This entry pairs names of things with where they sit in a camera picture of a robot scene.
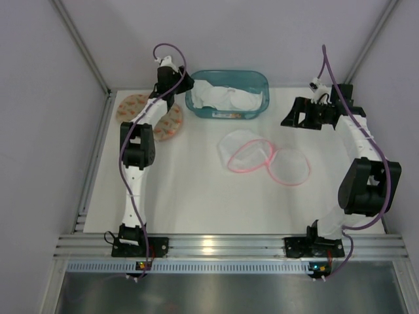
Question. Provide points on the small white mesh laundry bag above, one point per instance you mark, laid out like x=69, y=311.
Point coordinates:
x=243, y=151

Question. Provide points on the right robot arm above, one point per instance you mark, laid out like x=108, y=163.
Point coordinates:
x=368, y=188

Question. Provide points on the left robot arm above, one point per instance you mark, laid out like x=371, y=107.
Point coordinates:
x=137, y=149

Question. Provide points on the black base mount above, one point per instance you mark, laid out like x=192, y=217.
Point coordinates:
x=122, y=248
x=305, y=247

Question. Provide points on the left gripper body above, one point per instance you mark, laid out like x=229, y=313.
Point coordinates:
x=186, y=82

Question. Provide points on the white bra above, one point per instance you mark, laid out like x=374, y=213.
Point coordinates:
x=223, y=98

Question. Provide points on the aluminium front rail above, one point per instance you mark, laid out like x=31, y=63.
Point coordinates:
x=368, y=247

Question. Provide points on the aluminium corner post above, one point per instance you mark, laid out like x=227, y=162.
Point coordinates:
x=69, y=24
x=377, y=29

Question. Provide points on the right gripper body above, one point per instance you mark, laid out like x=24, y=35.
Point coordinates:
x=312, y=116

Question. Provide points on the floral pink laundry bag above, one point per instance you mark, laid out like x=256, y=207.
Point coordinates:
x=165, y=128

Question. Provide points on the perforated cable duct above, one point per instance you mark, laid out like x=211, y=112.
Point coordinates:
x=194, y=267

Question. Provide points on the left aluminium corner post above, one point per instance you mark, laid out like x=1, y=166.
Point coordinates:
x=69, y=24

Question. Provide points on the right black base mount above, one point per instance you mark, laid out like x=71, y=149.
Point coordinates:
x=305, y=247

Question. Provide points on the right aluminium corner post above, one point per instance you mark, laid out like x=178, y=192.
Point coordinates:
x=377, y=29

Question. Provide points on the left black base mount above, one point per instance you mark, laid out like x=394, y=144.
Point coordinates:
x=122, y=248

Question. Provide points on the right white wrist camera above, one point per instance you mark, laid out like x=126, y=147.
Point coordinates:
x=319, y=90

